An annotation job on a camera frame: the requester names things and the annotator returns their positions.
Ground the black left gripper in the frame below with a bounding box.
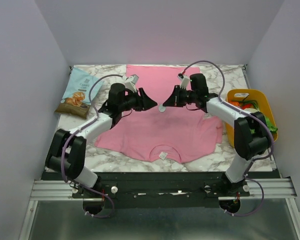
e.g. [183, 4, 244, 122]
[119, 88, 158, 113]

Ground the pink t-shirt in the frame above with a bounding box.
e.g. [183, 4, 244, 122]
[95, 65, 223, 163]

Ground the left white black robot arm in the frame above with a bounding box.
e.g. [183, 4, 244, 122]
[45, 83, 158, 198]

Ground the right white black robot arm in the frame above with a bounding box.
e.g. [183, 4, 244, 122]
[163, 73, 274, 196]

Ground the small orange pumpkin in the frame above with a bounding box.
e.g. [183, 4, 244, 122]
[229, 101, 240, 107]

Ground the blue chips bag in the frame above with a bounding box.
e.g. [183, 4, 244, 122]
[55, 67, 104, 119]

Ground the red pepper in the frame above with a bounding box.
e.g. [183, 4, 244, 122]
[241, 103, 253, 110]

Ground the yellow plastic basket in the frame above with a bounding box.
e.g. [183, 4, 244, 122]
[226, 88, 278, 141]

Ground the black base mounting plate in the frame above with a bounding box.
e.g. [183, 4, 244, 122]
[41, 170, 280, 213]

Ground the green lettuce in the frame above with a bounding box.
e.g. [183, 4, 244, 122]
[264, 116, 278, 134]

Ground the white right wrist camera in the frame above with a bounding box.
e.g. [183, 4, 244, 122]
[177, 73, 191, 90]

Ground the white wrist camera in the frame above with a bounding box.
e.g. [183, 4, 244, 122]
[177, 73, 191, 90]
[122, 74, 139, 93]

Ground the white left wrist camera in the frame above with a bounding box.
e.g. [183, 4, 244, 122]
[122, 74, 139, 93]

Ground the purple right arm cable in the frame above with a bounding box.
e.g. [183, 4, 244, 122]
[177, 59, 276, 217]

